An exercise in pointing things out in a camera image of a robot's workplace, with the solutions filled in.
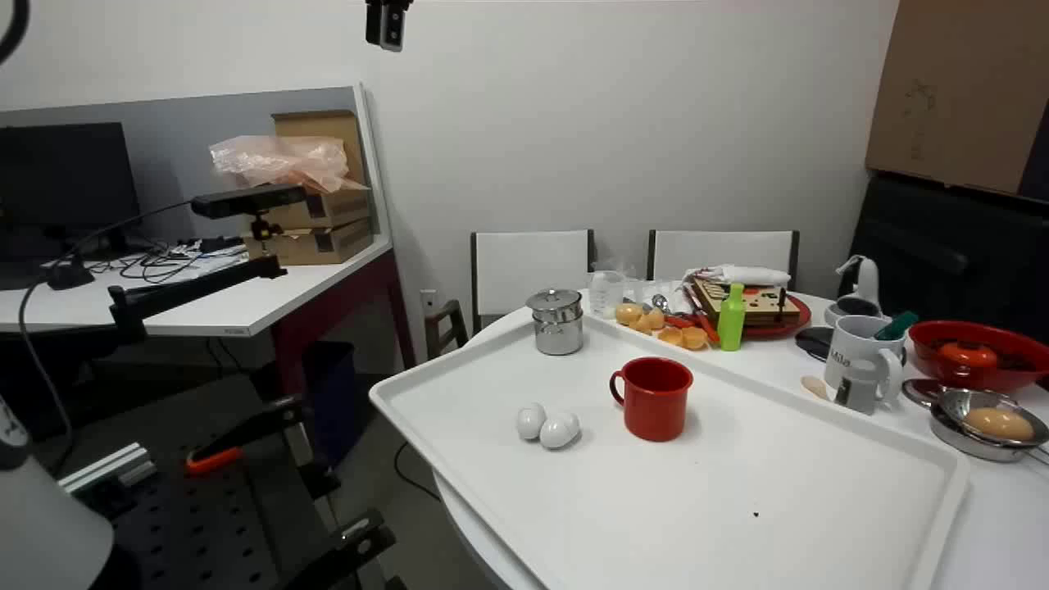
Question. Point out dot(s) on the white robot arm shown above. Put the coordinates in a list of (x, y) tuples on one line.
[(44, 535)]

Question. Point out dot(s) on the red enamel cup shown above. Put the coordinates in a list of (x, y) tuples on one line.
[(656, 404)]

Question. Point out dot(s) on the tall cardboard box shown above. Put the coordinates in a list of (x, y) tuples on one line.
[(341, 127)]

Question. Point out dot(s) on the pink plastic bag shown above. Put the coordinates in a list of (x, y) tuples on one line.
[(279, 162)]

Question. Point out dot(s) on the flat cardboard box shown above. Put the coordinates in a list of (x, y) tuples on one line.
[(330, 233)]

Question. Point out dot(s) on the grey desk partition panel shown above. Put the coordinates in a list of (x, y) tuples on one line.
[(174, 141)]

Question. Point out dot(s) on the white desk with red leg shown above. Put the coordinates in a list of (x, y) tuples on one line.
[(219, 307)]

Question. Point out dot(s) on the black metal bar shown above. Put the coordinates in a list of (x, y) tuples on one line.
[(192, 290)]

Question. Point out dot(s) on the clear drinking glass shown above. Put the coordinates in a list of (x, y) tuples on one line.
[(608, 293)]

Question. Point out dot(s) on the black computer monitor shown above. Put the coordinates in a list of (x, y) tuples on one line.
[(66, 182)]

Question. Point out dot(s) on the yellow toy bun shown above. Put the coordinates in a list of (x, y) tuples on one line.
[(651, 322), (628, 315)]

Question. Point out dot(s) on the dark blue waste bin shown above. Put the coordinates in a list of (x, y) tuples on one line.
[(334, 398)]

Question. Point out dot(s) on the white plastic egg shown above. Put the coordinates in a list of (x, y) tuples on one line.
[(528, 425), (562, 434)]

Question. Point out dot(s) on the green plastic bottle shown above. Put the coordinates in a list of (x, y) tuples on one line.
[(731, 318)]

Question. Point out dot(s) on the wooden toy box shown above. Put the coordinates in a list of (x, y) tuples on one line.
[(764, 298)]

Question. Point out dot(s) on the red round plate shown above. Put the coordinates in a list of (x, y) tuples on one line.
[(788, 318)]

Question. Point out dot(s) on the white kettle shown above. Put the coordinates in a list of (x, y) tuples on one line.
[(863, 283)]

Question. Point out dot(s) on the large cardboard sheet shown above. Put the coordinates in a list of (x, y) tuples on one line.
[(961, 85)]

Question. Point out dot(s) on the white pitcher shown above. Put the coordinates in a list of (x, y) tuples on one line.
[(857, 360)]

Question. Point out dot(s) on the white serving tray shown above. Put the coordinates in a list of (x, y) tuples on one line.
[(710, 503)]

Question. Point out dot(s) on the teal utensil in pitcher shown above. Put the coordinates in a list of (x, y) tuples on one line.
[(900, 322)]

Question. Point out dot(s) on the black cabinet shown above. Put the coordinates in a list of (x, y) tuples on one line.
[(953, 251)]

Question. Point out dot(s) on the orange toy in bowl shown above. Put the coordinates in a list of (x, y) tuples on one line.
[(970, 354)]

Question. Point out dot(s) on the red bowl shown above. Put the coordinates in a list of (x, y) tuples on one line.
[(1018, 350)]

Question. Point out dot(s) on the metal bowl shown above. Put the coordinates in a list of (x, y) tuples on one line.
[(984, 448)]

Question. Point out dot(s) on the beige toy egg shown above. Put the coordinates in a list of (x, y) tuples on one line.
[(1001, 425)]

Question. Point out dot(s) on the black stereo camera on stand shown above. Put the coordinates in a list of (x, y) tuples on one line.
[(246, 202)]

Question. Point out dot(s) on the white chair with black frame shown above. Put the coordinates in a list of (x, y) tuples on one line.
[(528, 271), (722, 251)]

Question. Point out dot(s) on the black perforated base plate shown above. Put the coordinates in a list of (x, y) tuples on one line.
[(207, 535)]

